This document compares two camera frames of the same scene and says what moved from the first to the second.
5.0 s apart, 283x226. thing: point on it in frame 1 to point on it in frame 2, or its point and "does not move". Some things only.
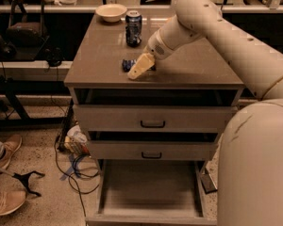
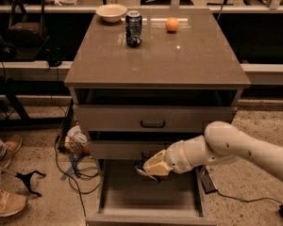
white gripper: [156, 47] to [174, 157]
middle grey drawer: [153, 150] does not move
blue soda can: [134, 28] does not move
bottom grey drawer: [150, 192] does not move
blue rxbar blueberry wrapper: [127, 65] to [141, 169]
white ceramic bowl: [111, 12] does not move
